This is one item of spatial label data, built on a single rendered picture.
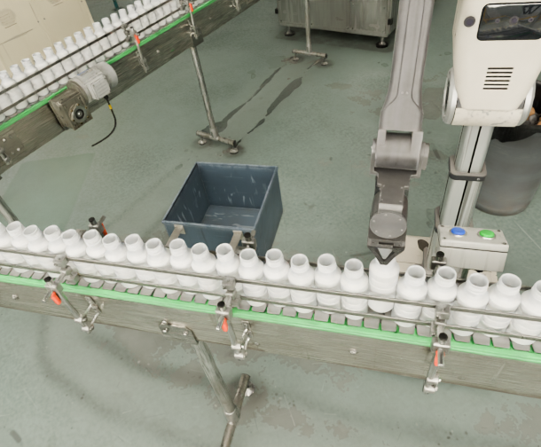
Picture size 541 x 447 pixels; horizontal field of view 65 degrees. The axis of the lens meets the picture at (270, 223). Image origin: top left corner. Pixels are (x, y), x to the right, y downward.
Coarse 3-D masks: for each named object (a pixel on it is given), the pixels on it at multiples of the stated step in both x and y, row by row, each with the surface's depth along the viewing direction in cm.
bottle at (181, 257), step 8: (176, 240) 100; (176, 248) 101; (184, 248) 99; (176, 256) 99; (184, 256) 100; (176, 264) 100; (184, 264) 100; (184, 280) 104; (192, 280) 104; (192, 288) 106
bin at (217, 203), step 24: (192, 168) 155; (216, 168) 156; (240, 168) 154; (264, 168) 151; (192, 192) 156; (216, 192) 166; (240, 192) 163; (264, 192) 160; (168, 216) 139; (192, 216) 158; (216, 216) 167; (240, 216) 165; (264, 216) 140; (168, 240) 133; (192, 240) 140; (216, 240) 137; (240, 240) 134; (264, 240) 142
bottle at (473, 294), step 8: (472, 280) 84; (480, 280) 84; (488, 280) 81; (464, 288) 84; (472, 288) 82; (480, 288) 81; (456, 296) 86; (464, 296) 84; (472, 296) 83; (480, 296) 83; (488, 296) 84; (456, 304) 87; (464, 304) 84; (472, 304) 83; (480, 304) 83; (456, 312) 88; (464, 312) 86; (448, 320) 92; (456, 320) 89; (464, 320) 87; (472, 320) 87
